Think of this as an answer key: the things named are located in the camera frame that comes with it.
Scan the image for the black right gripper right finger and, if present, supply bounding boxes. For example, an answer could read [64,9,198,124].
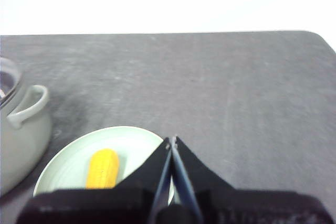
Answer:
[170,135,329,224]

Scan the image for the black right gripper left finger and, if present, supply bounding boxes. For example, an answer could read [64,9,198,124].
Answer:
[16,136,173,224]

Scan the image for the yellow corn cob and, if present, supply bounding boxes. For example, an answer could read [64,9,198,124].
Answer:
[85,148,120,190]

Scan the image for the pale green round plate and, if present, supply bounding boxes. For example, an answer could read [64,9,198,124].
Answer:
[32,125,176,206]

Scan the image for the pale green electric steamer pot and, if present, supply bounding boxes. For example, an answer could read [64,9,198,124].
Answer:
[0,84,52,197]

